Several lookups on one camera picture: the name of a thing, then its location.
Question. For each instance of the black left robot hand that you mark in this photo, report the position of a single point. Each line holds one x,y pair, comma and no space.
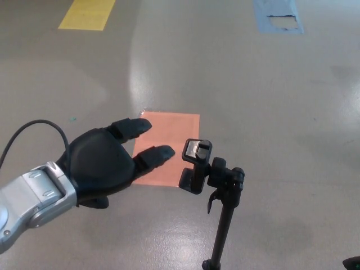
98,160

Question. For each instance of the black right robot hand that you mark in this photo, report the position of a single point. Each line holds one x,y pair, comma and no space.
353,264

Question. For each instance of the black phone stand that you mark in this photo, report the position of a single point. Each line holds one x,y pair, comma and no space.
225,225

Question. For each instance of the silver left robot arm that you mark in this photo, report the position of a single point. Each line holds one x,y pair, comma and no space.
31,202

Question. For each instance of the orange floor tape patch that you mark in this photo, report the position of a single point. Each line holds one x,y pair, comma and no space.
174,129

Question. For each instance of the yellow floor tape patch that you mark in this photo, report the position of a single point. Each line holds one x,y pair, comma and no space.
87,14

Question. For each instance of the torn blue floor tape patch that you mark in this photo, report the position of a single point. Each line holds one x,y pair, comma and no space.
261,17

